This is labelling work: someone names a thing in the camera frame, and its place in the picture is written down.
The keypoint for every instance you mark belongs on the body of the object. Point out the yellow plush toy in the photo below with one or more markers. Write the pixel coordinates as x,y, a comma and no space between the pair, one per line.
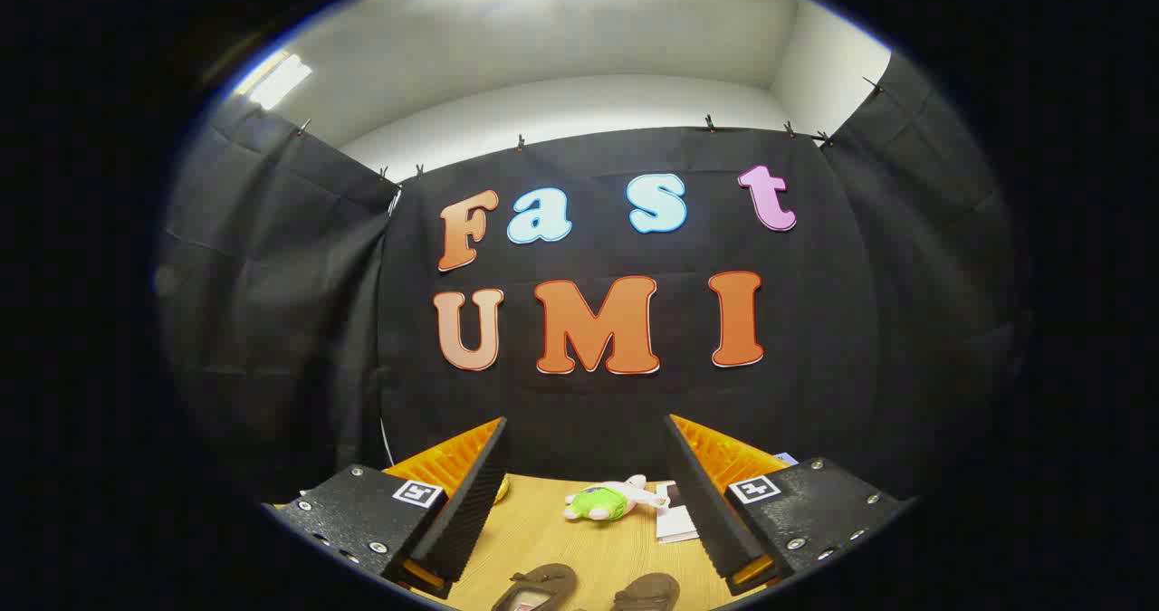
501,490

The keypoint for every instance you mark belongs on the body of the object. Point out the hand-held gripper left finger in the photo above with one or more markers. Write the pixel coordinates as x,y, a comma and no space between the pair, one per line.
471,511

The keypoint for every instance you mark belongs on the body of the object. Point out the ceiling light panel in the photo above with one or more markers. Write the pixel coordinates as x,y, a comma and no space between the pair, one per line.
276,79

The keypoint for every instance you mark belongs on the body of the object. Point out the black backdrop cloth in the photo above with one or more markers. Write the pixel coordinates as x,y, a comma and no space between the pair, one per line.
815,321

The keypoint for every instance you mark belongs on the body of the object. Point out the brown fleece shoe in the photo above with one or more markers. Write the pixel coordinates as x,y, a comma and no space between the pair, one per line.
652,588
543,579

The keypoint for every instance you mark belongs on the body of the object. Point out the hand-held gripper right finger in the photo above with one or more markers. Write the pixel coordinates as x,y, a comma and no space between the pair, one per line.
706,511

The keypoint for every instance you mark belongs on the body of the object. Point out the green and pink plush toy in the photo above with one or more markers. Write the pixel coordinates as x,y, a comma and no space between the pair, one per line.
602,504

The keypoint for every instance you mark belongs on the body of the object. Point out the white cover book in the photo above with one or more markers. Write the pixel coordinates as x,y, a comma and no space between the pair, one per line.
675,525

